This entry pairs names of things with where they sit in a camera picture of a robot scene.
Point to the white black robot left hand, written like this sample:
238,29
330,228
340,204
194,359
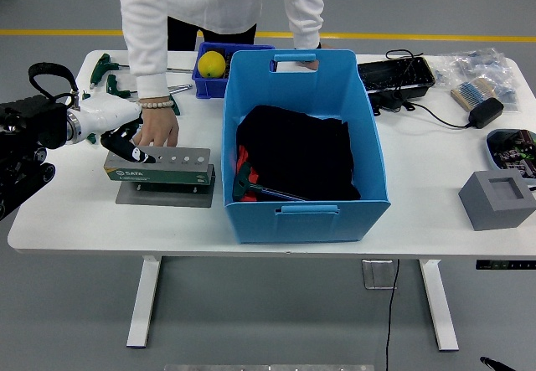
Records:
109,113

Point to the person's right hand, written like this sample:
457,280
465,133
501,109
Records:
159,126

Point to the person's left hand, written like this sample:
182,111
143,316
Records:
312,64

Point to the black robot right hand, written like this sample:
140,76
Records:
492,364

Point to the green silver SATA tool stand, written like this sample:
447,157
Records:
176,178

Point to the large light blue folding box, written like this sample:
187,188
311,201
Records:
310,224

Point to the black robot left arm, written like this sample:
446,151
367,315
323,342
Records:
25,124

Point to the person's right forearm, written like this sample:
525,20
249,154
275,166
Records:
148,65

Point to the person's left forearm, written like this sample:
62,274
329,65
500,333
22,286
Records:
305,15

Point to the small dark blue bin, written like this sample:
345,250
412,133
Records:
209,88

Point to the white table leg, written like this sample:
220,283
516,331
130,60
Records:
144,304
439,304

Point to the yellow ball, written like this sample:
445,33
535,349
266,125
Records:
211,64

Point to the black rectangular tray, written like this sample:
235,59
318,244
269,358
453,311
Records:
393,73

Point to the dark brown small parts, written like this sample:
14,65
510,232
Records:
229,59

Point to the red cloth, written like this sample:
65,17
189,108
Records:
242,155

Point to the black cloth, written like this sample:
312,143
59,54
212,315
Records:
301,153

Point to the black table control panel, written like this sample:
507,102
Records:
502,264

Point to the metal floor plate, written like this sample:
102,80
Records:
377,276

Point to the grey block with square recess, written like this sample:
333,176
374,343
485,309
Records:
490,212

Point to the taped resistor strip bundle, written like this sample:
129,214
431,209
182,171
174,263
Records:
471,92

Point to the clear bags of blue resistors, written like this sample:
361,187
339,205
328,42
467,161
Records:
486,63

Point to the light blue shallow tray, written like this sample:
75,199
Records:
491,149

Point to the mixed electronic parts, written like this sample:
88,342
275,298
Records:
515,153

